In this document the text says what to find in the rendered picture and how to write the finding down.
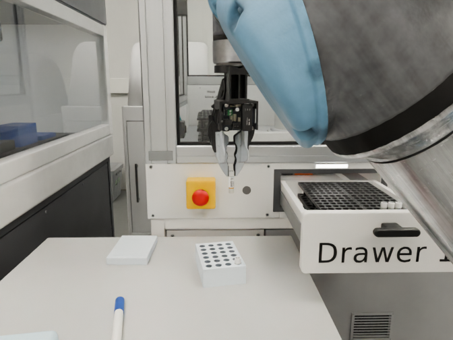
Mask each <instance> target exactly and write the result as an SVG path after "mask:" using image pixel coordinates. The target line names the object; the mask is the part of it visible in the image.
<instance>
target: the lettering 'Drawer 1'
mask: <svg viewBox="0 0 453 340"><path fill-rule="evenodd" d="M322 245H328V246H332V247H333V249H334V255H333V257H332V258H331V259H330V260H322ZM393 249H394V247H391V249H390V252H389V255H388V257H387V256H386V249H385V247H383V248H382V249H381V251H380V254H379V256H378V257H377V253H376V249H375V248H373V253H374V256H375V262H379V261H380V257H381V255H382V252H383V251H384V258H385V262H389V259H390V257H391V255H392V251H393ZM403 249H407V250H409V253H400V252H401V250H403ZM422 249H427V246H424V247H422V248H420V247H417V257H416V262H418V261H419V253H420V251H421V250H422ZM347 250H352V248H351V247H349V248H346V249H345V248H342V262H344V255H345V252H346V251H347ZM355 250H364V251H365V253H358V254H355V255H354V261H355V262H358V263H360V262H363V261H364V262H367V249H366V248H364V247H359V248H355ZM336 255H337V249H336V246H335V245H334V244H331V243H320V249H319V263H326V262H332V261H333V260H334V259H335V258H336ZM358 255H365V257H364V259H362V260H357V256H358ZM400 255H412V251H411V249H410V248H409V247H402V248H400V249H399V250H398V252H397V259H398V260H399V261H401V262H410V261H411V259H408V260H402V259H400ZM440 262H450V261H449V259H448V258H447V257H446V255H445V257H444V259H440Z"/></svg>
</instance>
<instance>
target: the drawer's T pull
mask: <svg viewBox="0 0 453 340"><path fill-rule="evenodd" d="M373 234H374V235H375V236H376V237H418V236H420V234H421V232H420V230H419V229H417V228H416V227H401V226H400V225H399V224H398V223H382V224H381V227H376V228H375V229H374V230H373Z"/></svg>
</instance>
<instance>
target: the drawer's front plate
mask: <svg viewBox="0 0 453 340"><path fill-rule="evenodd" d="M382 223H398V224H399V225H400V226H401V227H416V228H417V229H419V230H420V232H421V234H420V236H418V237H376V236H375V235H374V234H373V230H374V229H375V228H376V227H381V224H382ZM320 243H331V244H334V245H335V246H336V249H337V255H336V258H335V259H334V260H333V261H332V262H326V263H319V249H320ZM424 246H427V249H422V250H421V251H420V253H419V261H418V262H416V257H417V247H420V248H422V247H424ZM349 247H351V248H352V250H347V251H346V252H345V255H344V262H342V248H345V249H346V248H349ZM359 247H364V248H366V249H367V262H364V261H363V262H360V263H358V262H355V261H354V255H355V254H358V253H365V251H364V250H355V248H359ZM383 247H385V249H386V256H387V257H388V255H389V252H390V249H391V247H394V249H393V251H392V255H391V257H390V259H389V262H385V258H384V251H383V252H382V255H381V257H380V261H379V262H375V256H374V253H373V248H375V249H376V253H377V257H378V256H379V254H380V251H381V249H382V248H383ZM402 247H409V248H410V249H411V251H412V255H400V259H402V260H408V259H411V261H410V262H401V261H399V260H398V259H397V252H398V250H399V249H400V248H402ZM333 255H334V249H333V247H332V246H328V245H322V260H330V259H331V258H332V257H333ZM444 257H445V254H444V253H443V252H442V251H441V250H440V248H439V247H438V246H437V245H436V243H435V242H434V241H433V240H432V239H431V238H430V236H429V235H428V234H427V232H426V231H425V230H424V228H422V226H421V225H420V224H419V223H418V221H417V220H416V219H415V218H414V216H413V215H412V214H411V213H410V212H409V210H408V209H405V210H304V211H303V212H302V214H301V243H300V259H299V267H300V269H301V271H302V272H303V273H425V272H453V264H452V263H451V262H440V259H444Z"/></svg>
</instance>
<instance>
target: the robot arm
mask: <svg viewBox="0 0 453 340"><path fill-rule="evenodd" d="M208 4H209V6H210V9H211V11H212V29H213V41H212V59H213V63H214V64H216V65H215V66H214V73H220V74H224V78H223V79H222V82H221V84H220V88H219V91H218V96H217V99H215V100H214V104H213V105H212V106H211V107H212V108H213V112H212V115H209V116H208V126H207V134H208V138H209V141H210V143H211V146H212V149H213V151H214V154H215V157H216V160H217V161H218V164H219V166H220V168H221V170H222V171H223V173H224V174H225V175H226V176H227V177H228V176H229V166H228V163H227V159H228V154H227V145H228V143H229V137H228V136H227V135H226V134H224V132H229V130H240V131H238V132H237V133H236V134H235V135H234V136H233V142H234V144H235V152H234V157H235V161H234V164H233V170H234V172H235V176H237V175H238V174H239V172H240V171H241V170H242V168H243V166H244V163H245V161H248V159H249V145H250V143H251V140H252V138H253V135H254V132H255V130H258V101H254V100H250V99H249V98H247V75H250V76H251V78H252V80H253V81H254V82H255V85H256V86H257V87H258V89H259V90H260V92H261V93H262V95H263V96H264V98H265V99H266V101H267V102H268V104H269V105H270V106H271V108H272V110H273V111H274V112H275V114H276V115H277V116H278V118H279V120H280V121H281V122H282V124H283V125H284V127H285V128H286V129H287V131H288V132H289V134H290V135H291V136H292V137H293V138H294V139H295V141H296V142H297V143H298V144H299V145H300V146H302V147H303V148H311V147H312V146H313V145H315V146H318V145H320V144H321V143H322V142H324V143H325V144H326V146H327V147H328V148H329V149H330V150H331V151H332V152H333V153H334V154H335V155H336V156H338V157H342V158H345V159H367V160H368V161H369V163H370V164H371V165H372V167H373V168H374V169H375V170H376V171H377V172H378V174H379V175H380V176H381V177H382V179H383V180H384V181H385V182H386V183H387V184H388V186H389V187H390V188H391V190H392V191H393V192H394V193H395V194H396V195H397V197H398V198H399V199H400V201H401V202H402V203H403V204H404V205H405V206H406V208H407V209H408V210H409V212H410V213H411V214H412V215H413V216H414V218H415V219H416V220H417V221H418V223H419V224H420V225H421V226H422V228H424V230H425V231H426V232H427V234H428V235H429V236H430V238H431V239H432V240H433V241H434V242H435V243H436V245H437V246H438V247H439V248H440V250H441V251H442V252H443V253H444V254H445V255H446V257H447V258H448V259H449V261H450V262H451V263H452V264H453V0H208ZM255 109H256V123H255Z"/></svg>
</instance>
